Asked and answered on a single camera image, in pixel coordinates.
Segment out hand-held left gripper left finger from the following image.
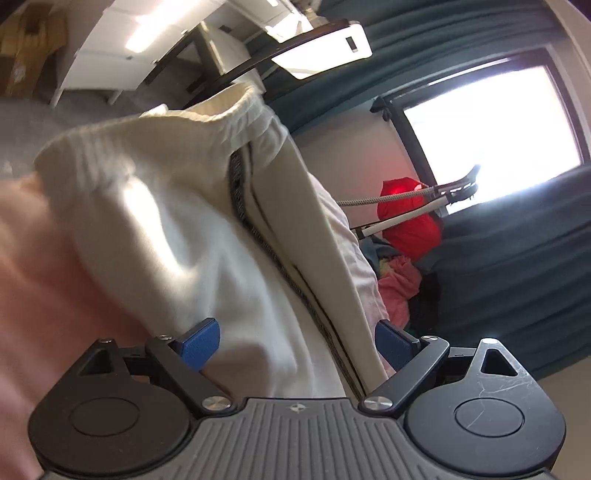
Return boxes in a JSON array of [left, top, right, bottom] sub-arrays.
[[78, 318, 235, 415]]

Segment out black clothes pile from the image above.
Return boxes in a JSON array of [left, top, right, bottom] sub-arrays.
[[405, 271, 445, 339]]

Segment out white dressing table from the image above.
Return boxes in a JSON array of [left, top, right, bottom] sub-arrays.
[[247, 0, 324, 43]]

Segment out cream sweatpants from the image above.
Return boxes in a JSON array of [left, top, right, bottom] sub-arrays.
[[34, 83, 399, 400]]

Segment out garment steamer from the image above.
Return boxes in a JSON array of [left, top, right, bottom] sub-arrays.
[[336, 164, 484, 239]]

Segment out pink garment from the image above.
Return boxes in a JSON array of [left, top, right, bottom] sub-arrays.
[[378, 255, 422, 329]]

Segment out open cardboard box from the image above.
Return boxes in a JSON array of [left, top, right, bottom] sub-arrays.
[[0, 8, 71, 96]]

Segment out white drawer cabinet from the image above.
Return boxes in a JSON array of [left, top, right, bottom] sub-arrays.
[[51, 0, 251, 110]]

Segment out dark framed window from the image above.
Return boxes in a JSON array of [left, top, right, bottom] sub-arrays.
[[370, 46, 591, 217]]

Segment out red bag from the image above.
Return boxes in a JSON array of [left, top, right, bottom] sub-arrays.
[[377, 175, 445, 262]]

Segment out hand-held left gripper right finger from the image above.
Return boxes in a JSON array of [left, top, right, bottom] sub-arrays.
[[359, 319, 530, 415]]

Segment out white and black chair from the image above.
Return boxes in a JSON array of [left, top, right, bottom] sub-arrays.
[[148, 18, 373, 110]]

